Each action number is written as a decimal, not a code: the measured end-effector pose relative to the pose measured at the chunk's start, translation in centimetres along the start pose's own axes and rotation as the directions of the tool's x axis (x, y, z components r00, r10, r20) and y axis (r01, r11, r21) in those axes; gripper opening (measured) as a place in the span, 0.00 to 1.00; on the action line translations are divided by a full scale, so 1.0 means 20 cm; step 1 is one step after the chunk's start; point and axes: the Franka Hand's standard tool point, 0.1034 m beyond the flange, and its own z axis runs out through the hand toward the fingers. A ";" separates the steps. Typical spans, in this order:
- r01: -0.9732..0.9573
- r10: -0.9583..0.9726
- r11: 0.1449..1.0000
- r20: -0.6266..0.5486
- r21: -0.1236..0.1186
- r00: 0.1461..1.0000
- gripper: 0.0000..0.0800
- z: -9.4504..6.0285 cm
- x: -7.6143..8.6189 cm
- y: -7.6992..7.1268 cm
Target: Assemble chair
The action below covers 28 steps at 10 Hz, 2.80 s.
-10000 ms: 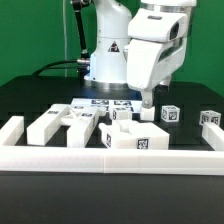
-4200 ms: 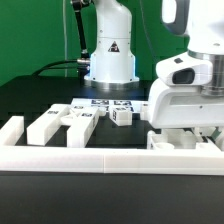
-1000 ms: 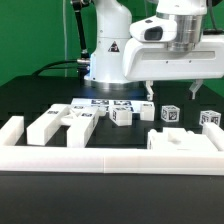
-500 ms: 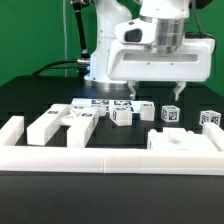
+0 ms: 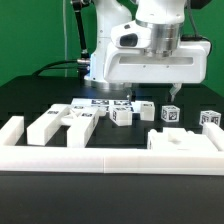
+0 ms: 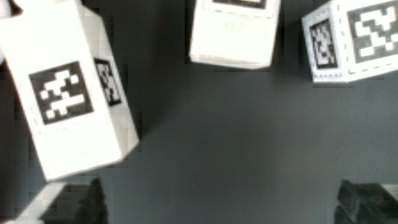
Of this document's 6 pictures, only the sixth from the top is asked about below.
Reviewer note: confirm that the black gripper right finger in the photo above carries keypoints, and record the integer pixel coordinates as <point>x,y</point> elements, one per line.
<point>366,203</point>

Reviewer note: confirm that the white chair leg block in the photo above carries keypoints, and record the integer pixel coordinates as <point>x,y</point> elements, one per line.
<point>232,32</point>
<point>57,52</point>

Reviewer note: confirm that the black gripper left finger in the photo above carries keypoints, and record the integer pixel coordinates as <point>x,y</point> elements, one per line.
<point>67,204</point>

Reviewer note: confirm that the white chair leg cube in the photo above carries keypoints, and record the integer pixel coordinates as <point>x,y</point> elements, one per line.
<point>350,31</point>

